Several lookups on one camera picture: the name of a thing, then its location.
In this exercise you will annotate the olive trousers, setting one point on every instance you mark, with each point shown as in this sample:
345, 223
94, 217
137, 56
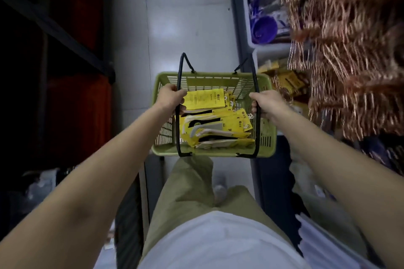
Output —
186, 190

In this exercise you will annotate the person's right hand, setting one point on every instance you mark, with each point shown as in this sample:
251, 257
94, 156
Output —
270, 103

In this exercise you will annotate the stack of white bags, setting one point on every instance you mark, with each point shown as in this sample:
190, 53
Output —
322, 246

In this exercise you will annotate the person's left hand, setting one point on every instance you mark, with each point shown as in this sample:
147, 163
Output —
170, 97

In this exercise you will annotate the pile of yellow sock packets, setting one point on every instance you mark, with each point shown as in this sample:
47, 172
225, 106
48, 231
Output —
205, 98

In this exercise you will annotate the person's left forearm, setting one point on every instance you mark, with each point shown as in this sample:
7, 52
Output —
94, 183

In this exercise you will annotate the person's right forearm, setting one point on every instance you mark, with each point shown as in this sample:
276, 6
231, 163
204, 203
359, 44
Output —
341, 171

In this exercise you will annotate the white shirt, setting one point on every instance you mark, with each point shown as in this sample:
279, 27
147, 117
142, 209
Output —
221, 240

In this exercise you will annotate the white right shoe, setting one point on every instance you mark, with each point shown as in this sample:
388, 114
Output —
220, 191

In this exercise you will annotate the bunch of blue packets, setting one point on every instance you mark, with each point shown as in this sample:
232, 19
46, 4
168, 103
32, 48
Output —
265, 29

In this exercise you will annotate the black metal rack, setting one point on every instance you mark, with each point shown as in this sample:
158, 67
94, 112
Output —
63, 35

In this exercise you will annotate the green shopping basket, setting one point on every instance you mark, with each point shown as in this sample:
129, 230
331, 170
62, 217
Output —
214, 151

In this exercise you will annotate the heap of copper hangers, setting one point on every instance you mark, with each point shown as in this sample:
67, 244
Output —
347, 41

